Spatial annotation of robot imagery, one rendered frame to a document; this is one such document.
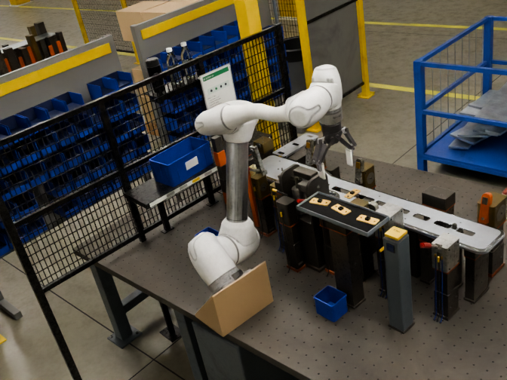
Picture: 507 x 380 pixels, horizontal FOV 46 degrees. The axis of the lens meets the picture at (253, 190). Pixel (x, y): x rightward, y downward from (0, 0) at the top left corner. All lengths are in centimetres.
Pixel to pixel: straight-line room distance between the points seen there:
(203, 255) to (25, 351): 184
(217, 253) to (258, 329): 37
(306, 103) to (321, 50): 391
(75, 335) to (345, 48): 382
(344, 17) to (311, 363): 431
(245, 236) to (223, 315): 40
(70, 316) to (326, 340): 219
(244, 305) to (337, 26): 396
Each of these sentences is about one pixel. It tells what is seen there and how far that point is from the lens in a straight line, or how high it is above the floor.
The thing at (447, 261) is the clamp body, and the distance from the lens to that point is 237.
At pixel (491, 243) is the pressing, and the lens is 248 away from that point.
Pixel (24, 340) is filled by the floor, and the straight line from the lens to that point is 422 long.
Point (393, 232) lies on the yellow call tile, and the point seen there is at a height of 116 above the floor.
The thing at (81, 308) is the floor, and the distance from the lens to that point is 426.
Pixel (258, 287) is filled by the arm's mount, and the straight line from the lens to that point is 261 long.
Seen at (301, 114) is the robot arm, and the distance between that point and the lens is 197.
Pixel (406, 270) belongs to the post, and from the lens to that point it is 234.
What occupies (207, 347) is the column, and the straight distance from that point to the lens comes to 282.
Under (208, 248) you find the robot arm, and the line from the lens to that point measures 260.
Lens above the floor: 244
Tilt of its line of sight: 29 degrees down
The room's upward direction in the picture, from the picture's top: 11 degrees counter-clockwise
